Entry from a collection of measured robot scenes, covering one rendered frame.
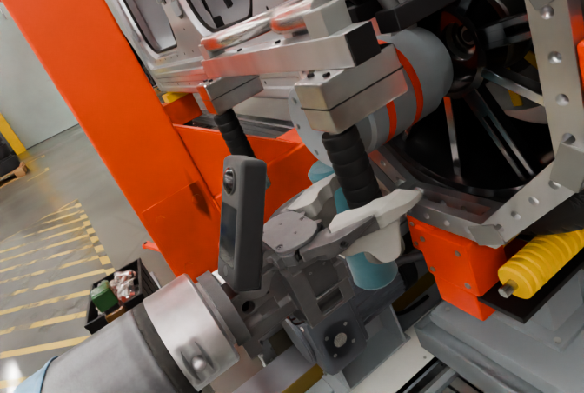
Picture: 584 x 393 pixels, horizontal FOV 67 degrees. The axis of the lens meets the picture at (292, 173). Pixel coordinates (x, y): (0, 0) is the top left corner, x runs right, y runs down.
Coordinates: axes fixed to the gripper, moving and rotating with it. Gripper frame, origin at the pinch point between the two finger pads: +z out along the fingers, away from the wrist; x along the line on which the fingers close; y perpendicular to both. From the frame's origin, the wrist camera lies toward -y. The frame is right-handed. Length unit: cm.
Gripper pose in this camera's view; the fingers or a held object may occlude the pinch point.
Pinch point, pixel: (375, 178)
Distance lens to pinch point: 45.7
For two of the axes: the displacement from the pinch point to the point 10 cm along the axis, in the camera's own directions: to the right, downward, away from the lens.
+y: 3.9, 8.5, 3.7
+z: 8.0, -5.0, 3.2
